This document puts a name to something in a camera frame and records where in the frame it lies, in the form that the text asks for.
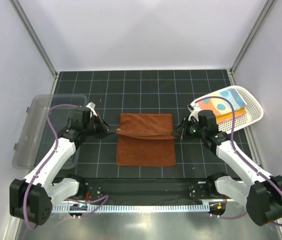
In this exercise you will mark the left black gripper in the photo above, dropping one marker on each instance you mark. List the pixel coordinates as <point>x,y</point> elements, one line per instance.
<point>104,128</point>

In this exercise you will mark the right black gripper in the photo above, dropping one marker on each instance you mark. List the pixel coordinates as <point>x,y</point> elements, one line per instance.
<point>183,126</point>

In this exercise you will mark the dark brown towel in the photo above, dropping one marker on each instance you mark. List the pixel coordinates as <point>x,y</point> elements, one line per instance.
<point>145,140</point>

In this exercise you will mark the light blue orange towel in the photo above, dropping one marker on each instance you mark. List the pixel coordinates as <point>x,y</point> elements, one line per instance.
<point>221,107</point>

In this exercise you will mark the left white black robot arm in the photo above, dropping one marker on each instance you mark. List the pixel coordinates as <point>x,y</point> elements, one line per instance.
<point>33,197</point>

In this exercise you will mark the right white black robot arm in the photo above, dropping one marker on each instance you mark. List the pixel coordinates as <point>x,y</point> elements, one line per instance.
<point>259,192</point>

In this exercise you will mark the black grid mat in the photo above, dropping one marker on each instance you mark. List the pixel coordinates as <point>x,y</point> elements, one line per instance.
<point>140,92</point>

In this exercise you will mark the clear plastic bin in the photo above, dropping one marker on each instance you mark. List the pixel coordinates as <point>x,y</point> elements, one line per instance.
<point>36,137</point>

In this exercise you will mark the white perforated plastic basket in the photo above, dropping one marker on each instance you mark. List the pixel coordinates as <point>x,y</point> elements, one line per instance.
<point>253,108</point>

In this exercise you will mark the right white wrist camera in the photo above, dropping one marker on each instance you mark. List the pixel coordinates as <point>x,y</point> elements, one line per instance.
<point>194,109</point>

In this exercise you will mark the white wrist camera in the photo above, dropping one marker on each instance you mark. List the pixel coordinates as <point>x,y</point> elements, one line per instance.
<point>194,109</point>
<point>91,107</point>

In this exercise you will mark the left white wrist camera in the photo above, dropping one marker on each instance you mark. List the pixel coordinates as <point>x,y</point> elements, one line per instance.
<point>91,107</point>

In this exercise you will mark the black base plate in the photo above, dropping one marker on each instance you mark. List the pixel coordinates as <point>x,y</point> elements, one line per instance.
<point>148,191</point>

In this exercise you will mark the slotted cable duct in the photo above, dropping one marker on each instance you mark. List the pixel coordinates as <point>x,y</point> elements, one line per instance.
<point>71,208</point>

